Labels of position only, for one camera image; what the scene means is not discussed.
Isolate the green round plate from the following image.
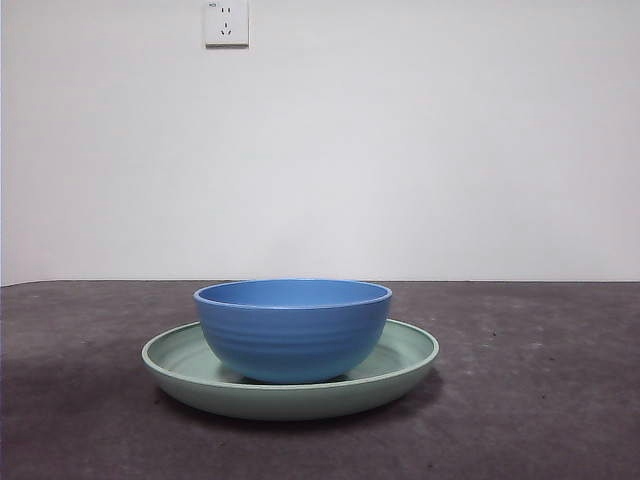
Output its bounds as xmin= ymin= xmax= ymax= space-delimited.
xmin=141 ymin=318 xmax=441 ymax=422

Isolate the white wall socket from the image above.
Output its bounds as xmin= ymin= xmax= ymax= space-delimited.
xmin=204 ymin=0 xmax=250 ymax=50

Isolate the blue ribbed bowl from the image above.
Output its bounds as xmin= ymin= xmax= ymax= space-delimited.
xmin=193 ymin=279 xmax=393 ymax=385

